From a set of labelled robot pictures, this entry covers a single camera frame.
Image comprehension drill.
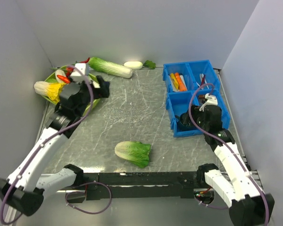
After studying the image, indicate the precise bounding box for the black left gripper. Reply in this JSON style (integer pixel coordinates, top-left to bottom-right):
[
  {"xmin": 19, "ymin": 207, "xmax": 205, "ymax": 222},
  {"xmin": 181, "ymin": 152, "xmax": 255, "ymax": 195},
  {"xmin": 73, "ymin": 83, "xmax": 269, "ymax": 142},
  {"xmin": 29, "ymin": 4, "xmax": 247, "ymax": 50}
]
[{"xmin": 68, "ymin": 75, "xmax": 109, "ymax": 117}]

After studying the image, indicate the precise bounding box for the dark green mug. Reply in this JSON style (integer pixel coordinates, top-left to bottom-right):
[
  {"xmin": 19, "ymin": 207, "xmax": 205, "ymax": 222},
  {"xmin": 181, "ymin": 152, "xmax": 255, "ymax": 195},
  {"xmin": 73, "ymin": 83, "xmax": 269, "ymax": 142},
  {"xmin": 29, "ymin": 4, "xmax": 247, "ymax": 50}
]
[{"xmin": 175, "ymin": 112, "xmax": 196, "ymax": 131}]

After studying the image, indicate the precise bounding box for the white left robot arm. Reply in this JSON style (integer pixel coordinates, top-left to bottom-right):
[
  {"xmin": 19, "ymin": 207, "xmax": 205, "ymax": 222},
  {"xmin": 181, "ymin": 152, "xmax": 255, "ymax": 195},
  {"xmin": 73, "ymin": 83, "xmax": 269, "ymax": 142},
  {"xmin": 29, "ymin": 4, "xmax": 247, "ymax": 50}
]
[{"xmin": 0, "ymin": 75, "xmax": 110, "ymax": 216}]

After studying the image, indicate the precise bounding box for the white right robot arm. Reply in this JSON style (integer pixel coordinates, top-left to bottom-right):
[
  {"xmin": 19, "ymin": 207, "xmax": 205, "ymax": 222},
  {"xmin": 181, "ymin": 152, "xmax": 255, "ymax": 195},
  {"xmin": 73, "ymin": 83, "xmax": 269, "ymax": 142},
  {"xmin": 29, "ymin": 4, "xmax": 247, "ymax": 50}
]
[{"xmin": 180, "ymin": 105, "xmax": 275, "ymax": 226}]

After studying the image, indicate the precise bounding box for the white toothpaste tube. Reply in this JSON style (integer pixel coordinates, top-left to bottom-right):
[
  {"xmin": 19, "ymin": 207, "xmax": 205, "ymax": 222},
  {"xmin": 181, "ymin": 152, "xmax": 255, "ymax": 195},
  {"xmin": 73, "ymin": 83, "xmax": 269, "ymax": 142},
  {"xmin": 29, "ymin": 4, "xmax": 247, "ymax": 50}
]
[{"xmin": 180, "ymin": 74, "xmax": 189, "ymax": 90}]

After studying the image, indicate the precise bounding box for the light green tray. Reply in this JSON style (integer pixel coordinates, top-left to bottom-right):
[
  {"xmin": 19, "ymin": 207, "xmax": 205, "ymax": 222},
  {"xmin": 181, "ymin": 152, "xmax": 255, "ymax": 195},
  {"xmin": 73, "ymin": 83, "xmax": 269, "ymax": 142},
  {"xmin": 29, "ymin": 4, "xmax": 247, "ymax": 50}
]
[{"xmin": 35, "ymin": 63, "xmax": 110, "ymax": 117}]

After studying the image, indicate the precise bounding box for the long green napa cabbage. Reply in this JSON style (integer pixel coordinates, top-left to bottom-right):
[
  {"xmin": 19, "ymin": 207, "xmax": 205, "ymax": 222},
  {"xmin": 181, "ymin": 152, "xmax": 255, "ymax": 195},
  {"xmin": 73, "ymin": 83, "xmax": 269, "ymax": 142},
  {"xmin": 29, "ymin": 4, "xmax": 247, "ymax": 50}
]
[{"xmin": 88, "ymin": 57, "xmax": 133, "ymax": 78}]

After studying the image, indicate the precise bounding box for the red chili pepper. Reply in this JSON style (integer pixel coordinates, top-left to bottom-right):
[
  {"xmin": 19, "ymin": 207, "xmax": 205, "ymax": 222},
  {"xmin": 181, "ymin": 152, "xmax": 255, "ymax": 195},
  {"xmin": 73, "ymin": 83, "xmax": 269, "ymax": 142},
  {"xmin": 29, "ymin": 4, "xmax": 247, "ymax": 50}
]
[{"xmin": 79, "ymin": 58, "xmax": 90, "ymax": 64}]

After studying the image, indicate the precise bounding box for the orange carrot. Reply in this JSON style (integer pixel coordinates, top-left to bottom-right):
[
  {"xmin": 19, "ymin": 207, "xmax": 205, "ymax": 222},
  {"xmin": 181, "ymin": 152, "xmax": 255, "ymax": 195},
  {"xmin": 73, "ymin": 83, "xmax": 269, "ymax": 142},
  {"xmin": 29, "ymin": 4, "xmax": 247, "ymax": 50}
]
[{"xmin": 57, "ymin": 75, "xmax": 70, "ymax": 84}]

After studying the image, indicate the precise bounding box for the white radish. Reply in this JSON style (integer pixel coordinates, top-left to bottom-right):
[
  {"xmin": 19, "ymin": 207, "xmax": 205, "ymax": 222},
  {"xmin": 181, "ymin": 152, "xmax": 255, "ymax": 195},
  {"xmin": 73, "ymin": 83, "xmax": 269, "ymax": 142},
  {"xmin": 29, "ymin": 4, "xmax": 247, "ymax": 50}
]
[{"xmin": 124, "ymin": 61, "xmax": 143, "ymax": 70}]

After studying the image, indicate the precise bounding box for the blue four-compartment bin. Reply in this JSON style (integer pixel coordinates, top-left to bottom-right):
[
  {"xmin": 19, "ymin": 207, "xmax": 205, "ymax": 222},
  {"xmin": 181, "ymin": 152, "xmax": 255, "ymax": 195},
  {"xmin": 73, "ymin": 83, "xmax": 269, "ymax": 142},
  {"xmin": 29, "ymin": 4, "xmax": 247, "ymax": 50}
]
[{"xmin": 162, "ymin": 60, "xmax": 231, "ymax": 138}]

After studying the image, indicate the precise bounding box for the yellow napa cabbage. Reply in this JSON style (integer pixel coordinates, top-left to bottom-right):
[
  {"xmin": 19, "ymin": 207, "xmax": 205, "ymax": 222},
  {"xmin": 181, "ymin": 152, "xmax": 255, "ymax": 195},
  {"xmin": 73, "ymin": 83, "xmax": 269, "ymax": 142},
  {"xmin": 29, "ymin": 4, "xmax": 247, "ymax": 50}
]
[{"xmin": 33, "ymin": 81, "xmax": 66, "ymax": 104}]

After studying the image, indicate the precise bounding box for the green radish leaf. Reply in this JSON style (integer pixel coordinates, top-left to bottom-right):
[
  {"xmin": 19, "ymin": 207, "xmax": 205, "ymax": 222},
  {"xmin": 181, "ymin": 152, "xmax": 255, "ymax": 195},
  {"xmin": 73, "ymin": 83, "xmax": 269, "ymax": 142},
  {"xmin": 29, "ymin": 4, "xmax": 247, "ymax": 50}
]
[{"xmin": 143, "ymin": 60, "xmax": 156, "ymax": 70}]

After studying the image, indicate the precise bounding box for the green napa cabbage front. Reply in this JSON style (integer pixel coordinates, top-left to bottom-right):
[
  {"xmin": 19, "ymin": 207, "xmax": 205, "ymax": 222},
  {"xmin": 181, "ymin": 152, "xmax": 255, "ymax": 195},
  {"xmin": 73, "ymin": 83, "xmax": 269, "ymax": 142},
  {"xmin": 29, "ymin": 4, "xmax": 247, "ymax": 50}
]
[{"xmin": 114, "ymin": 141, "xmax": 151, "ymax": 168}]

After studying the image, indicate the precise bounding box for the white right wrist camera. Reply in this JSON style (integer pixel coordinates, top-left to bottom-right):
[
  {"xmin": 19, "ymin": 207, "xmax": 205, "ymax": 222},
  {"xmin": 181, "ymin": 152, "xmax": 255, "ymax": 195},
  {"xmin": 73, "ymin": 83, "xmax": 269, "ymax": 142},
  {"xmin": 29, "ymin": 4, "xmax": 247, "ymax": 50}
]
[{"xmin": 200, "ymin": 94, "xmax": 218, "ymax": 112}]

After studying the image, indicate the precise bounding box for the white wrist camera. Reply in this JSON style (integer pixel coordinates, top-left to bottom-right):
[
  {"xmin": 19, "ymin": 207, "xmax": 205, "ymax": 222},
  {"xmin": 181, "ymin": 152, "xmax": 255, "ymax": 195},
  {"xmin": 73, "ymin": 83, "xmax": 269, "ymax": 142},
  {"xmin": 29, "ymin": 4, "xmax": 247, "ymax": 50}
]
[
  {"xmin": 70, "ymin": 63, "xmax": 89, "ymax": 83},
  {"xmin": 200, "ymin": 94, "xmax": 218, "ymax": 112}
]

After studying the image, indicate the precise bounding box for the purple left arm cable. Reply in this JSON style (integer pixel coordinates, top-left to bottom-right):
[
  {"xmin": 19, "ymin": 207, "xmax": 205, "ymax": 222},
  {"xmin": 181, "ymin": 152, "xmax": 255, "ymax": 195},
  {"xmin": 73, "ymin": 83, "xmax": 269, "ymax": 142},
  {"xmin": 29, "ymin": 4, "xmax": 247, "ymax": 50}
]
[{"xmin": 0, "ymin": 65, "xmax": 95, "ymax": 224}]

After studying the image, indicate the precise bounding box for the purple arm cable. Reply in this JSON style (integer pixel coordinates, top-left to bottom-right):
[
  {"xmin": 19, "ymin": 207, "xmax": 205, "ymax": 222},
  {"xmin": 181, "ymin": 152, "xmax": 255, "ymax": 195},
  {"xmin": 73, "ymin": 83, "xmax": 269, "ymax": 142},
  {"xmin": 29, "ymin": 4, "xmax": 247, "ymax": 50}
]
[
  {"xmin": 188, "ymin": 82, "xmax": 270, "ymax": 226},
  {"xmin": 0, "ymin": 65, "xmax": 95, "ymax": 224}
]

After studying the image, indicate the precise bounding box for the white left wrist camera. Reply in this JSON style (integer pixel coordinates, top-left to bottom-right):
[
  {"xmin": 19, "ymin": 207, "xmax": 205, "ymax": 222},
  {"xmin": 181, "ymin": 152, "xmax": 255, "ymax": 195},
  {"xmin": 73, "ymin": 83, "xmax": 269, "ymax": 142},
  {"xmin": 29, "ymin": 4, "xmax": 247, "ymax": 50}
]
[{"xmin": 70, "ymin": 63, "xmax": 89, "ymax": 83}]

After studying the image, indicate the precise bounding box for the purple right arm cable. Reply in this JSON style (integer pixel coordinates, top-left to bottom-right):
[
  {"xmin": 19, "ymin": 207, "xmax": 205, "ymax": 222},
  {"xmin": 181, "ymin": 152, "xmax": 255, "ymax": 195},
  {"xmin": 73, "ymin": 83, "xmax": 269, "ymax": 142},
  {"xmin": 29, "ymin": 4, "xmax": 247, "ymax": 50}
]
[{"xmin": 188, "ymin": 82, "xmax": 270, "ymax": 226}]

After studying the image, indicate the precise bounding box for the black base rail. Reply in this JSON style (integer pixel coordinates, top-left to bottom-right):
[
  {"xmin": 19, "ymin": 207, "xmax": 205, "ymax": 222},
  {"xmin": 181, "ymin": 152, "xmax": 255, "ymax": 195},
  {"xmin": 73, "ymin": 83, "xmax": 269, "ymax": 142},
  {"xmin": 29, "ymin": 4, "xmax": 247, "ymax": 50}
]
[{"xmin": 84, "ymin": 171, "xmax": 208, "ymax": 201}]

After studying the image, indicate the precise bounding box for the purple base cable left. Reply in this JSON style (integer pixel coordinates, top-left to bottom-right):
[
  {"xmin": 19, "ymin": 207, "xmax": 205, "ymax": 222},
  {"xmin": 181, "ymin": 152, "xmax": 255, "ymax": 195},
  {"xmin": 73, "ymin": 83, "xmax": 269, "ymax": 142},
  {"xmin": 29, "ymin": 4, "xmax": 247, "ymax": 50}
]
[{"xmin": 65, "ymin": 181, "xmax": 112, "ymax": 215}]

